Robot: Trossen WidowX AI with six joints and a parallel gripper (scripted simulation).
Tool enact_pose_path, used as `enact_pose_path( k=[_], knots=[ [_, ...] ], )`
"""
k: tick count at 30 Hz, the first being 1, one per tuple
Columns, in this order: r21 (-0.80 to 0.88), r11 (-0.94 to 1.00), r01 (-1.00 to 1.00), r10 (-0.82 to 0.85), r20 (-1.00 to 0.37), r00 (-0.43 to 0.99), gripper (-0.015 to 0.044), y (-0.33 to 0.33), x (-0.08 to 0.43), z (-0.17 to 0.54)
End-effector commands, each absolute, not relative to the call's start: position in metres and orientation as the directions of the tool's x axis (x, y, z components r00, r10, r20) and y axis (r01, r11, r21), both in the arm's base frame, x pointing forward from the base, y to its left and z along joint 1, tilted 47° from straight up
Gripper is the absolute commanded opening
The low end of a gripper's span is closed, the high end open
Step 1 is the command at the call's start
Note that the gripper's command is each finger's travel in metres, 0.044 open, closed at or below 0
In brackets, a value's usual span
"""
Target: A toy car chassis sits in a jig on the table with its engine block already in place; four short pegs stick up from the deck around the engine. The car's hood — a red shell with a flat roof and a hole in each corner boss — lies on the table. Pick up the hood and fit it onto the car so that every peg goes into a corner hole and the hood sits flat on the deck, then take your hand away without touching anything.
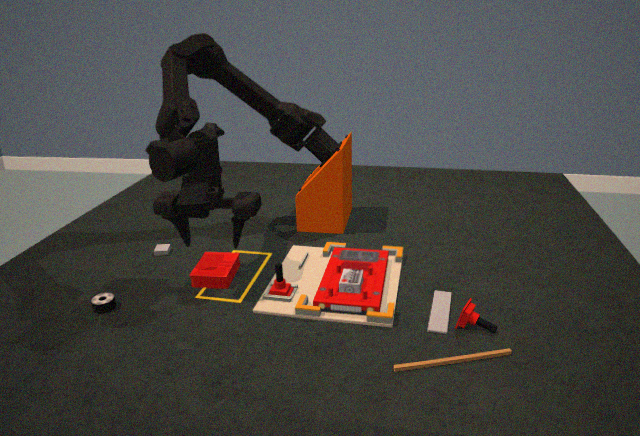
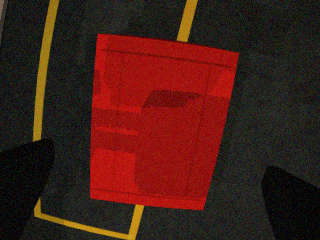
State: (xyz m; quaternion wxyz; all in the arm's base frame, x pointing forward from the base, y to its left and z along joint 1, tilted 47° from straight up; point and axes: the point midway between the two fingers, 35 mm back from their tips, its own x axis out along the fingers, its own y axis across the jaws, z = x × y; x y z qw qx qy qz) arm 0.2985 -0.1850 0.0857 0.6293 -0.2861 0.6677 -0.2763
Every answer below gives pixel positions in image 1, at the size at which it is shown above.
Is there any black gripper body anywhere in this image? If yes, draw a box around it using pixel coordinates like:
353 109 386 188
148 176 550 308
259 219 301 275
153 164 261 217

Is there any thin orange-brown rod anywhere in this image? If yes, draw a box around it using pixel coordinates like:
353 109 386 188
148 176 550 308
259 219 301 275
393 349 512 372

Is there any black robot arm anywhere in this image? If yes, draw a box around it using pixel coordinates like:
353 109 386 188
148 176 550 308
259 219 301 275
146 33 343 219

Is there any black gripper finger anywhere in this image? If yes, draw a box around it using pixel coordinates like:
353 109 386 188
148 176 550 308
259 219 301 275
232 215 250 249
161 212 190 247

